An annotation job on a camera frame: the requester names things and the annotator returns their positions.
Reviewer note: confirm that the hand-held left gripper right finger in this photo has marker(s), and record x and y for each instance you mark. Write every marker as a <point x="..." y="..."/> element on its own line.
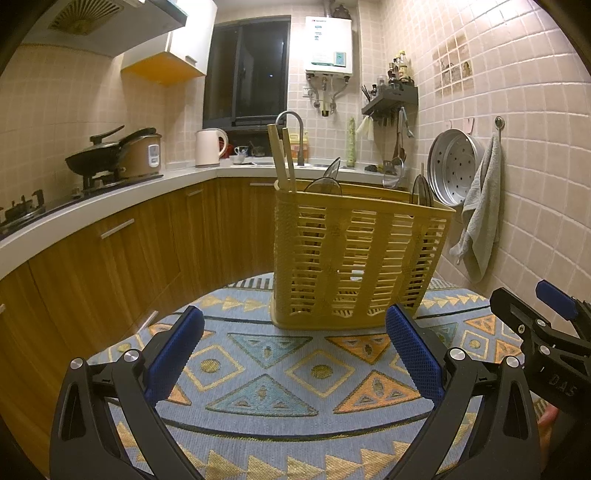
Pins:
<point x="413" y="355"/>

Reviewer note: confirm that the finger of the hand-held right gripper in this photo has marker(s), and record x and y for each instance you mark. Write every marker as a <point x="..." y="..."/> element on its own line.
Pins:
<point x="558" y="300"/>
<point x="521" y="323"/>

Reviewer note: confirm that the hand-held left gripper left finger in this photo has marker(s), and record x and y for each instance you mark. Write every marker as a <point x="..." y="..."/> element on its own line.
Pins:
<point x="175" y="355"/>

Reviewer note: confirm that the yellow plastic utensil basket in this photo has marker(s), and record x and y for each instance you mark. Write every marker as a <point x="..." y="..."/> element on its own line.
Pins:
<point x="323" y="258"/>

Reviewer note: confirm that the wooden utensil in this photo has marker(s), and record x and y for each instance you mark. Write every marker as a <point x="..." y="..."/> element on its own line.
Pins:
<point x="289" y="157"/>
<point x="276" y="152"/>

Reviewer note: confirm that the person's right hand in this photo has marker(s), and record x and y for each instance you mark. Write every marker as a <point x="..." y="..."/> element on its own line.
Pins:
<point x="548" y="424"/>

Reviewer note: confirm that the wooden base cabinets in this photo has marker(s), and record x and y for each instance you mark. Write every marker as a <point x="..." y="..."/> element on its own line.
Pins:
<point x="138" y="254"/>

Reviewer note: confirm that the blue patterned tablecloth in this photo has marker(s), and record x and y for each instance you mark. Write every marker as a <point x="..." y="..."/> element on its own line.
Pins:
<point x="286" y="369"/>

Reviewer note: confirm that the grey towel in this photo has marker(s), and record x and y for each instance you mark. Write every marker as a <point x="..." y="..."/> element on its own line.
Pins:
<point x="482" y="207"/>

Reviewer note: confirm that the black plastic utensil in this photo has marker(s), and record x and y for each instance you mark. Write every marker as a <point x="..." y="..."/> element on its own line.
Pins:
<point x="421" y="191"/>

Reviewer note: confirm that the white kitchen countertop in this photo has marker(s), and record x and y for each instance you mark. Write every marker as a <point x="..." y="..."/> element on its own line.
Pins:
<point x="138" y="189"/>

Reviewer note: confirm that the round metal steamer tray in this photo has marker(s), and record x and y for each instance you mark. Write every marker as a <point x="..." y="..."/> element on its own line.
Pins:
<point x="452" y="166"/>

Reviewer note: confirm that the metal strainer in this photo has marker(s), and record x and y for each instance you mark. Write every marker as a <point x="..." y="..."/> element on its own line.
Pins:
<point x="395" y="177"/>

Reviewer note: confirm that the dark dish scrubber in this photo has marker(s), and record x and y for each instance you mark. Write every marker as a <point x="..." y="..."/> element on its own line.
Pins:
<point x="371" y="168"/>

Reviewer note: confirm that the brown rice cooker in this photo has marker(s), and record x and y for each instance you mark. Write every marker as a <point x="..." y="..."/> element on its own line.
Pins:
<point x="141" y="157"/>

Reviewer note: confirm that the white bowl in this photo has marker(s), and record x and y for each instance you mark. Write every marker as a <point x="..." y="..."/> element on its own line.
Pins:
<point x="237" y="159"/>

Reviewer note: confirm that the hanging wooden ladle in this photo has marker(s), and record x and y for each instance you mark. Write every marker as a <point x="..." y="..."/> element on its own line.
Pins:
<point x="397" y="147"/>

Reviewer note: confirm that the black gas stove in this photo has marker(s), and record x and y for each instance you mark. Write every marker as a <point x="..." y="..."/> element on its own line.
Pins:
<point x="27" y="207"/>

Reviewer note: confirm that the white electric kettle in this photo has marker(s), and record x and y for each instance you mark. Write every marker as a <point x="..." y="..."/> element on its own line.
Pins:
<point x="207" y="147"/>

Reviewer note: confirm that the steel sink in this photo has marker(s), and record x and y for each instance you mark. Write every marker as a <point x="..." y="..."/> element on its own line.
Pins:
<point x="318" y="165"/>

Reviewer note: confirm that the black wok with lid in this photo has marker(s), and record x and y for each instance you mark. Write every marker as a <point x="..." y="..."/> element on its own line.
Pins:
<point x="92" y="159"/>

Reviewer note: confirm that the patterned cup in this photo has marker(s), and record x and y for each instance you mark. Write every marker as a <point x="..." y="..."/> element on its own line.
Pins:
<point x="241" y="151"/>

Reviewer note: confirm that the dark cup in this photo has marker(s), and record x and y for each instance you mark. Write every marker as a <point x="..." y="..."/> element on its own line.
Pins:
<point x="256" y="150"/>

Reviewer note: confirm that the green loofah brush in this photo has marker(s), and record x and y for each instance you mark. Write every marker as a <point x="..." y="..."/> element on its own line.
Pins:
<point x="351" y="143"/>

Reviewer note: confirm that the hanging metal tongs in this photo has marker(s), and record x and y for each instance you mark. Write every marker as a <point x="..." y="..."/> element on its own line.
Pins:
<point x="405" y="122"/>

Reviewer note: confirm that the yellow dish soap bottle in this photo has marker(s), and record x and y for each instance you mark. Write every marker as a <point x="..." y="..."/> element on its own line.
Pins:
<point x="307" y="147"/>

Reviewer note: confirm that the pale hanging cloth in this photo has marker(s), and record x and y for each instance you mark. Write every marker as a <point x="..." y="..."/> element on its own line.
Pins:
<point x="364" y="127"/>

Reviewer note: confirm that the steel faucet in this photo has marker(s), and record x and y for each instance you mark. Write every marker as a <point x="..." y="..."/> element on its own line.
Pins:
<point x="300" y="134"/>

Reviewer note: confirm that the decorative picture tiles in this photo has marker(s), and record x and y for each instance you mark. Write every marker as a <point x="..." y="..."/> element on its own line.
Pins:
<point x="455" y="64"/>

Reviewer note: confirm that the dark chopsticks bundle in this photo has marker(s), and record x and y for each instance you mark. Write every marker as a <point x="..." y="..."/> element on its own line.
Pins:
<point x="368" y="91"/>

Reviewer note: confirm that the water heater pipes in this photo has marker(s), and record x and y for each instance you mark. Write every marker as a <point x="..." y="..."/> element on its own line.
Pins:
<point x="325" y="94"/>

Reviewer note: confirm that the dark window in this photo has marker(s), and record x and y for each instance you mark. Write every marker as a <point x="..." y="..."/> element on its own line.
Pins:
<point x="249" y="74"/>

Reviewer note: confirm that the white water heater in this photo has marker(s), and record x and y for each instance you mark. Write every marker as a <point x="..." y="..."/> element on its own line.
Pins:
<point x="328" y="46"/>

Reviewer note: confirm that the steel range hood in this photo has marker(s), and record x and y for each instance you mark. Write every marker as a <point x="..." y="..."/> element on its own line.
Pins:
<point x="92" y="23"/>

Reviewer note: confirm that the round metal wall hook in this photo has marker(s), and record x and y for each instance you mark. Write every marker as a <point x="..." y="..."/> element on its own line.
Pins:
<point x="498" y="122"/>

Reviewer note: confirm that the black wall shelf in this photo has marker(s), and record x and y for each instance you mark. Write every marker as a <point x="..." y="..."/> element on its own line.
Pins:
<point x="392" y="99"/>

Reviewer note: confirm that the white wall cabinet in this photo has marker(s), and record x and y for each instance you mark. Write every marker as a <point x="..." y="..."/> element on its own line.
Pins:
<point x="189" y="41"/>

